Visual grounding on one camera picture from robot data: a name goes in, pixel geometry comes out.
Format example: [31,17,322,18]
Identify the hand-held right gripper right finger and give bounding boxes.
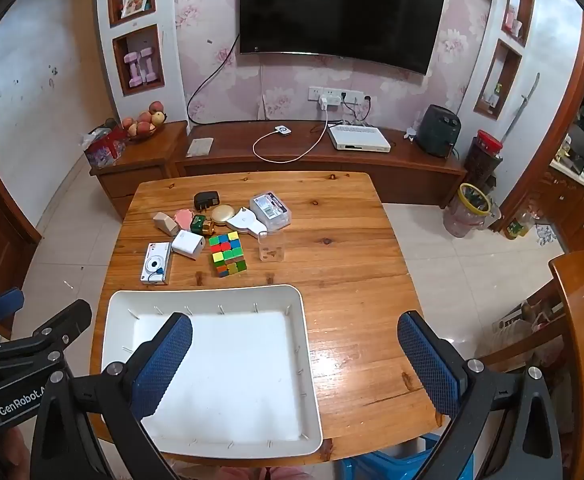
[398,311,565,480]

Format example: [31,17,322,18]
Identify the white plastic tray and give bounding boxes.
[101,284,324,453]

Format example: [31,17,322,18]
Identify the pink scalloped case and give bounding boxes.
[173,208,196,233]

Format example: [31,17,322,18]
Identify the clear plastic cup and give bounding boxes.
[257,231,286,264]

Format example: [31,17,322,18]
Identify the black bag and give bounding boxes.
[416,104,461,158]

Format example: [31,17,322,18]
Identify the black television cable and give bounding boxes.
[187,35,240,125]

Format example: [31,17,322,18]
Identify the blue plastic stool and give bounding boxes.
[339,435,442,480]

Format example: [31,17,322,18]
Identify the white set-top box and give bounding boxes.
[328,124,391,153]

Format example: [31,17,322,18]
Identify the white camera-print box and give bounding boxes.
[139,242,173,287]

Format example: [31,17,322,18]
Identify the wooden television cabinet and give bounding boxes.
[172,120,467,208]

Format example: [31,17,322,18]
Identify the black power adapter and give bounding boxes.
[194,191,221,212]

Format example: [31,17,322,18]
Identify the beige small box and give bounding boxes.
[152,212,179,237]

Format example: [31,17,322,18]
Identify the wooden side cabinet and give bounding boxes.
[89,121,189,221]

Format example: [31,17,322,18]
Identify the red-lidded dark container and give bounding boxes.
[464,130,503,181]

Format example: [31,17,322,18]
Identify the dark fruit bowl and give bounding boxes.
[126,125,167,142]

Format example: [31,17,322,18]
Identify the multicoloured puzzle cube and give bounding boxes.
[208,231,248,278]

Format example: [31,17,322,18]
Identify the yellow-rimmed bin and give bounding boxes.
[443,182,496,238]

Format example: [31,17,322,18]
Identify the grey long stick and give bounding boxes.
[502,72,541,143]

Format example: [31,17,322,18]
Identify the pile of peaches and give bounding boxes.
[122,101,167,137]

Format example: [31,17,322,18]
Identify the clear labelled plastic box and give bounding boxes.
[249,191,293,233]

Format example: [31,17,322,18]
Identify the wooden chair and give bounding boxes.
[472,280,572,371]

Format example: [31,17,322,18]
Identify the wooden side table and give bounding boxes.
[549,250,584,480]

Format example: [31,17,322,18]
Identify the white charging cable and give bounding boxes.
[253,107,329,163]

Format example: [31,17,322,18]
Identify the white charger block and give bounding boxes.
[171,230,206,261]

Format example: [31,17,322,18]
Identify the wooden kitchen cabinets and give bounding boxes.
[496,10,584,256]

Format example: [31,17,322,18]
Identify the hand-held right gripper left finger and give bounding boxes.
[29,311,193,480]

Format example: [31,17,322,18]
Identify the yellow-green bottle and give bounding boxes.
[504,212,532,241]

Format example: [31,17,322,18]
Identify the white wall outlet strip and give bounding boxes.
[308,86,365,103]

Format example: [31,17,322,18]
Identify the black wall television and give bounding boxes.
[239,0,446,76]

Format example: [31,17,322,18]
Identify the pink dumbbell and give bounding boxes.
[139,47,159,83]
[124,52,144,88]

